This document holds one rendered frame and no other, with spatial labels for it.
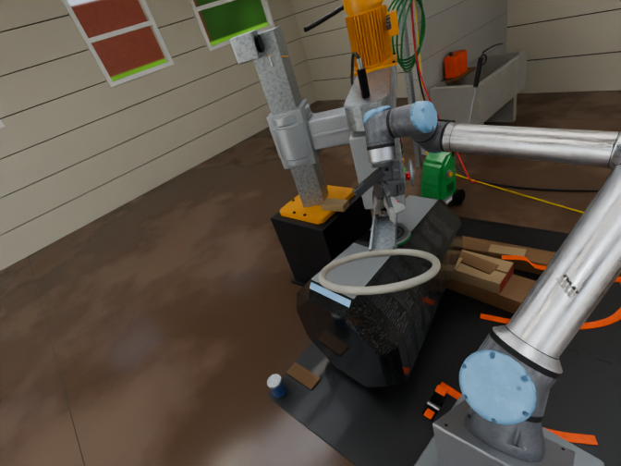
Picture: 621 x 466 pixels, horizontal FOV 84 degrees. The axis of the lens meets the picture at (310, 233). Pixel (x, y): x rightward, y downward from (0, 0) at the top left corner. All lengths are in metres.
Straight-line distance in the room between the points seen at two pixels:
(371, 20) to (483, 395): 1.95
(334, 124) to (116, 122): 5.42
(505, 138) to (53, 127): 6.81
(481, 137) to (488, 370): 0.64
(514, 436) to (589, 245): 0.50
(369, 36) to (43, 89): 5.80
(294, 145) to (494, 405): 2.06
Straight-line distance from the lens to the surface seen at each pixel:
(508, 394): 0.88
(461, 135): 1.17
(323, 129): 2.52
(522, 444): 1.10
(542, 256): 3.11
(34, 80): 7.23
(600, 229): 0.88
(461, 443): 1.08
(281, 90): 2.52
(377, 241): 1.77
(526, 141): 1.11
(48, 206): 7.35
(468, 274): 2.75
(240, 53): 2.46
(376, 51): 2.32
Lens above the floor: 2.12
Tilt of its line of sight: 32 degrees down
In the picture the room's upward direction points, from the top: 19 degrees counter-clockwise
